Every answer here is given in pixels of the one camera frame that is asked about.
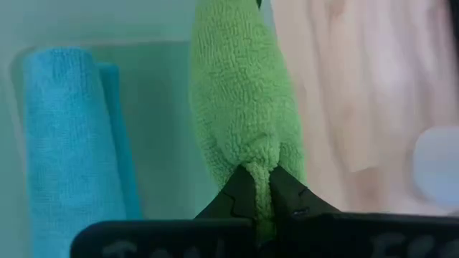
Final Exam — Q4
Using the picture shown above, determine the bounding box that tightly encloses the black aluminium table frame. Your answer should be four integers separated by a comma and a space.
448, 0, 459, 72

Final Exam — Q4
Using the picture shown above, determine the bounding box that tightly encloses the green microfiber towel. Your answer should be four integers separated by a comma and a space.
189, 0, 308, 244

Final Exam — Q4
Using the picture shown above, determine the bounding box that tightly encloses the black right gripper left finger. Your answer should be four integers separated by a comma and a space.
195, 164, 257, 221

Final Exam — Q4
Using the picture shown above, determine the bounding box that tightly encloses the teal translucent plastic basket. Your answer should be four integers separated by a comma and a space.
0, 0, 277, 258

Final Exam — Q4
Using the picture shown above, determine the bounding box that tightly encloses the blue microfiber towel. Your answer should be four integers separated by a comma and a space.
23, 48, 143, 258

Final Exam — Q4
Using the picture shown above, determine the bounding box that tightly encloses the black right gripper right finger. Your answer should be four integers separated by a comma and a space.
269, 164, 341, 221

